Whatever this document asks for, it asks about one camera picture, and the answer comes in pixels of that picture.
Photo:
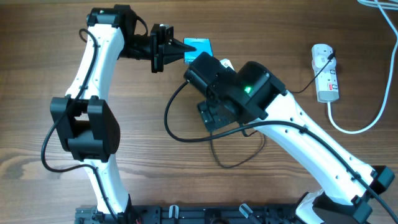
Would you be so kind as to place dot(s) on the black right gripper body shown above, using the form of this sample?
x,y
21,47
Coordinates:
x,y
209,111

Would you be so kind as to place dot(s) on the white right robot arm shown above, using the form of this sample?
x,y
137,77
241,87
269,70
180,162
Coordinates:
x,y
255,98

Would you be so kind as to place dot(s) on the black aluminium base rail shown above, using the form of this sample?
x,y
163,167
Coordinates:
x,y
244,213

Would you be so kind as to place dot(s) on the white power strip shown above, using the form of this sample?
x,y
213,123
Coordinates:
x,y
324,67

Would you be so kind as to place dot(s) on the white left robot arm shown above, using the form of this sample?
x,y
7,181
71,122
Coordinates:
x,y
82,119

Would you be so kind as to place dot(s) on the Galaxy S25 smartphone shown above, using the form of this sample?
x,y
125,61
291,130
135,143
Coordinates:
x,y
201,45

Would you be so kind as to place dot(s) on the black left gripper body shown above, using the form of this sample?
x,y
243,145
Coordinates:
x,y
157,36

